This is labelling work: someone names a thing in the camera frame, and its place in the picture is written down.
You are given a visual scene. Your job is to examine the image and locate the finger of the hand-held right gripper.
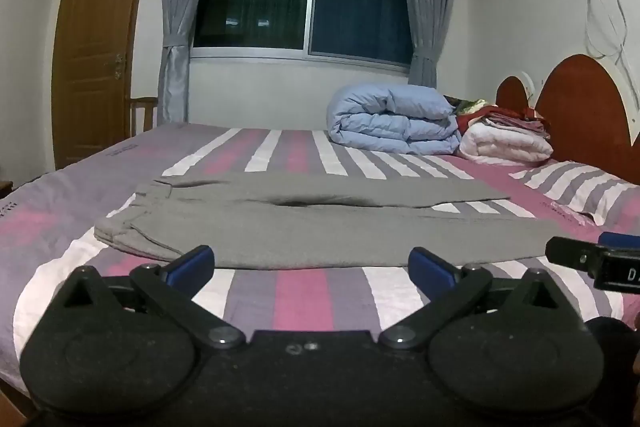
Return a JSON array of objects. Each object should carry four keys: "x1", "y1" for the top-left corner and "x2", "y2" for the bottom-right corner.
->
[
  {"x1": 545, "y1": 236, "x2": 609, "y2": 279},
  {"x1": 600, "y1": 232, "x2": 640, "y2": 251}
]

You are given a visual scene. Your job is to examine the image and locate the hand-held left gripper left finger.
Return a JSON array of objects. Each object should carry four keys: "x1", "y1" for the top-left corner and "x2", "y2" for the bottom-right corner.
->
[{"x1": 62, "y1": 245, "x2": 247, "y2": 351}]

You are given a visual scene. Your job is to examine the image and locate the bed with striped sheet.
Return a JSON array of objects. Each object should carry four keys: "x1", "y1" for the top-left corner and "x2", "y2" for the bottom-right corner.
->
[{"x1": 0, "y1": 122, "x2": 640, "y2": 413}]

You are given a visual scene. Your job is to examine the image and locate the wooden chair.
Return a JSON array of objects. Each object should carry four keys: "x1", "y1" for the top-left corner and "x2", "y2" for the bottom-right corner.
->
[{"x1": 130, "y1": 96, "x2": 160, "y2": 138}]

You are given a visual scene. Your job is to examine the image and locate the striped pillow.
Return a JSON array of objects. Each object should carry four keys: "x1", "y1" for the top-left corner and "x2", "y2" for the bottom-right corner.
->
[{"x1": 509, "y1": 160, "x2": 640, "y2": 228}]

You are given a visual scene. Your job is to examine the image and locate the brown wooden door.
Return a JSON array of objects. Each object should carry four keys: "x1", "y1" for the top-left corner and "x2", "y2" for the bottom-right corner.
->
[{"x1": 51, "y1": 0, "x2": 163, "y2": 170}]

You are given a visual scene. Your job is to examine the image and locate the red-brown wooden headboard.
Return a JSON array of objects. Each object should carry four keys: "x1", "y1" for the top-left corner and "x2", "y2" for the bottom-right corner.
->
[{"x1": 495, "y1": 54, "x2": 640, "y2": 186}]

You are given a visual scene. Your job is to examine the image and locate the pile of red clothes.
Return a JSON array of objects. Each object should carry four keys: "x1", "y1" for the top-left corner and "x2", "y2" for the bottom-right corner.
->
[{"x1": 444, "y1": 94, "x2": 552, "y2": 138}]

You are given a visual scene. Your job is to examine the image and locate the grey pants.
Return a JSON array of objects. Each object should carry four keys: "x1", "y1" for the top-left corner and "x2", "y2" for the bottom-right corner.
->
[{"x1": 94, "y1": 172, "x2": 566, "y2": 271}]

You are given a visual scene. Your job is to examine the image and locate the folded light blue duvet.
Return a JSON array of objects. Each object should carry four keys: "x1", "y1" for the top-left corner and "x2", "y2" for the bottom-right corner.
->
[{"x1": 326, "y1": 83, "x2": 463, "y2": 156}]

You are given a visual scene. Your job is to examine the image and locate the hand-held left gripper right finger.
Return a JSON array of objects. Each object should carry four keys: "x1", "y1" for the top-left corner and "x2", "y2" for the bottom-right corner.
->
[{"x1": 378, "y1": 247, "x2": 571, "y2": 351}]

